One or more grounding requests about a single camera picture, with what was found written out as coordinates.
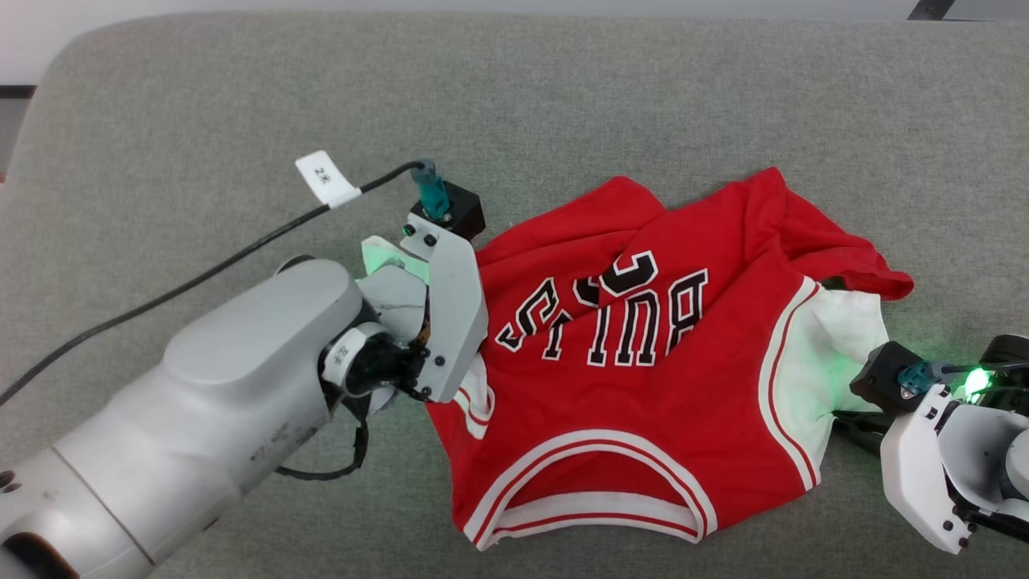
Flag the teal left camera connector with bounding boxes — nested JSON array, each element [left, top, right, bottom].
[[412, 159, 451, 222]]

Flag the long black left camera cable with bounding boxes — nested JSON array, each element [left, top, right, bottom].
[[0, 161, 427, 407]]

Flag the teal right camera connector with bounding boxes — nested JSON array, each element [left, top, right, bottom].
[[899, 362, 937, 399]]

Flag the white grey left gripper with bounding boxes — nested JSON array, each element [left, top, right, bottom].
[[354, 216, 489, 403]]

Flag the black right camera cable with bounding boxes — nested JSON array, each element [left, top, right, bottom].
[[933, 334, 1029, 379]]

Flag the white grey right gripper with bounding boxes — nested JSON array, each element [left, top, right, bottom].
[[832, 370, 1029, 556]]

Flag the white paper cable label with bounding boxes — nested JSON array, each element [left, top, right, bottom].
[[295, 150, 363, 210]]

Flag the red and white basketball jersey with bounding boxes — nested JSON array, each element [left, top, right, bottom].
[[424, 166, 915, 552]]

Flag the teal camera connector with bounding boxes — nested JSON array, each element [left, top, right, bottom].
[[412, 159, 451, 222], [899, 362, 937, 399]]

